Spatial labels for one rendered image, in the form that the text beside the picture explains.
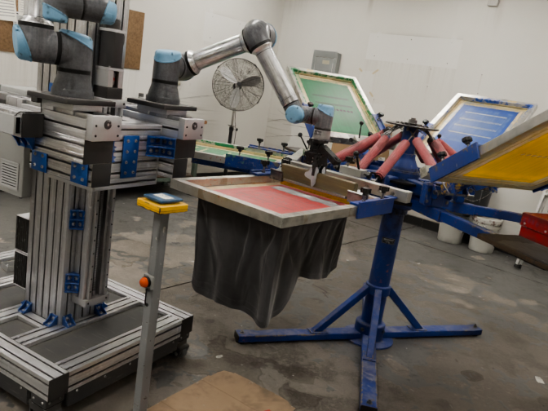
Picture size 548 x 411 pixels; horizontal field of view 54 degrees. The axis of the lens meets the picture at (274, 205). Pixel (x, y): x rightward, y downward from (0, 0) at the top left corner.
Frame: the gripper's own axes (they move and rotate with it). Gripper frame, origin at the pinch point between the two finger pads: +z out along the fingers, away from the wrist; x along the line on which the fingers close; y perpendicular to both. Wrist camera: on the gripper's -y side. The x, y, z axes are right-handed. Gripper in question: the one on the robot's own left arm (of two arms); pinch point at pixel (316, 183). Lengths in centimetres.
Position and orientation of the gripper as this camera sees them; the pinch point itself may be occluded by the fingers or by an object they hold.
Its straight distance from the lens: 245.1
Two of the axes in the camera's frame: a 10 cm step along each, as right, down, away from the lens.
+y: -7.6, -2.6, 6.0
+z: -1.5, 9.6, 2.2
